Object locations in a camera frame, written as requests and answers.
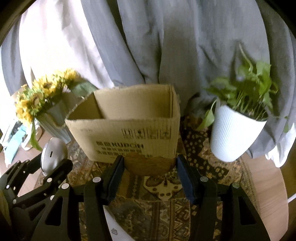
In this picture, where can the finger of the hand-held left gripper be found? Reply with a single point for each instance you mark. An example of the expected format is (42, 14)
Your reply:
(53, 178)
(18, 170)

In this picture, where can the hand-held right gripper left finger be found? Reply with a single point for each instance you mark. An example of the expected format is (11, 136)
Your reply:
(115, 178)

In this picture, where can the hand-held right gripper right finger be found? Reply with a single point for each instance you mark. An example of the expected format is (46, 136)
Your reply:
(186, 183)

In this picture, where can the silver oval gadget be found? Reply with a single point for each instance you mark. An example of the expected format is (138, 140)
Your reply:
(54, 150)

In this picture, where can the round case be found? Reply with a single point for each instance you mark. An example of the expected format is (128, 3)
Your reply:
(149, 165)

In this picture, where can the cardboard box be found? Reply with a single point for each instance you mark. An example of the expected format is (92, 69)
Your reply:
(138, 132)

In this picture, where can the blue cloth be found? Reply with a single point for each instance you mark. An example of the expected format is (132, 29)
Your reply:
(15, 143)

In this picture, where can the patterned fringed table runner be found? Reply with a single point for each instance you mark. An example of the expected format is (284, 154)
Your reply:
(161, 208)

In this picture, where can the grey-green ribbed vase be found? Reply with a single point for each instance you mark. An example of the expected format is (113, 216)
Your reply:
(55, 125)

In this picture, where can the white ribbed plant pot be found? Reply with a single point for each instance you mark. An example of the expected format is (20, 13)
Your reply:
(233, 134)

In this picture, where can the sunflower bouquet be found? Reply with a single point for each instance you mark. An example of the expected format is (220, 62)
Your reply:
(44, 92)

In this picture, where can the white sheer curtain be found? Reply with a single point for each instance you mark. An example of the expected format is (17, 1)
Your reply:
(277, 155)

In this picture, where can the grey curtain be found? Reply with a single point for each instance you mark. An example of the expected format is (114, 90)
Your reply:
(9, 64)
(185, 46)

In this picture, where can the green leafy plant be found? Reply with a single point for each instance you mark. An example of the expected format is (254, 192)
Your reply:
(247, 88)

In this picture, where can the pale pink curtain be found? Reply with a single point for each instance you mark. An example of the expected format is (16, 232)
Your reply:
(57, 46)

